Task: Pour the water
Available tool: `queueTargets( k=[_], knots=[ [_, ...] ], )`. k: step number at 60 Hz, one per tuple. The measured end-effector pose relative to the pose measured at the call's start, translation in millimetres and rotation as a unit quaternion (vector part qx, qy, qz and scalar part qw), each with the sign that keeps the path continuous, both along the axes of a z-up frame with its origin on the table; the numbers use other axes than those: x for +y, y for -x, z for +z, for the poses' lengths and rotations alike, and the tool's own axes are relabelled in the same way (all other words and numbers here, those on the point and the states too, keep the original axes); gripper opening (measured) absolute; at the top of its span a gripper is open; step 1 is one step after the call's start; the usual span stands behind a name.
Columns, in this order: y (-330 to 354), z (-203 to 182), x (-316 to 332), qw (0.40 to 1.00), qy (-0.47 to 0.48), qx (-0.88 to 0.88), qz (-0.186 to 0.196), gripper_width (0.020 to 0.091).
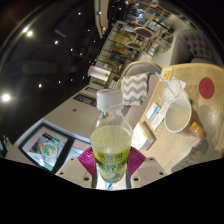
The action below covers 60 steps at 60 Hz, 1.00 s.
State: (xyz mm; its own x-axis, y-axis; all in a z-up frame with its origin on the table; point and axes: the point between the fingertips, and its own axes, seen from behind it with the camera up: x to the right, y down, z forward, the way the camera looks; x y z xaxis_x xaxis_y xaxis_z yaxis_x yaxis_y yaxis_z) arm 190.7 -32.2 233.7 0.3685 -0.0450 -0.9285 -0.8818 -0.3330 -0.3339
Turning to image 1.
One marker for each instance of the flat round red coaster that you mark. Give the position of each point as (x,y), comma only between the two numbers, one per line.
(206,88)

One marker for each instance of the grey chevron cushion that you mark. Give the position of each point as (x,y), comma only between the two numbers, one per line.
(135,89)

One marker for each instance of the grey upholstered sofa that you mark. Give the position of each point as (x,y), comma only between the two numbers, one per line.
(136,68)

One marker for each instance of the group of ceiling lights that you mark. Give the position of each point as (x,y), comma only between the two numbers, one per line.
(29,33)

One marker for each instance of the white round column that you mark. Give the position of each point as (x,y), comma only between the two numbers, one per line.
(98,73)

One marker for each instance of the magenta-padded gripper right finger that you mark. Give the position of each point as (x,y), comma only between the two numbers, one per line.
(143,168)

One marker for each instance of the yellow card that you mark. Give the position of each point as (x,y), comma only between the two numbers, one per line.
(166,73)

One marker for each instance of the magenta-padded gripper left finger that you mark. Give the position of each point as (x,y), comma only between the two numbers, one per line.
(78,168)

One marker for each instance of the framed food poster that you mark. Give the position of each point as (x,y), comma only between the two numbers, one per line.
(46,148)

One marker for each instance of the white tissue box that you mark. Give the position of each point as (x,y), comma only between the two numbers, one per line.
(143,136)

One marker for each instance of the white and brown mug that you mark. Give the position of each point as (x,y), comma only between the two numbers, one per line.
(180,115)

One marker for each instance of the group of dining chairs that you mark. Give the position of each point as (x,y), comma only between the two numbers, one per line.
(146,33)

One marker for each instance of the clear green-labelled drink bottle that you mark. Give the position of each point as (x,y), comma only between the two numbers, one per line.
(111,146)

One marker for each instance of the blue and white cards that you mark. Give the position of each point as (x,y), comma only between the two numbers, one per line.
(156,115)

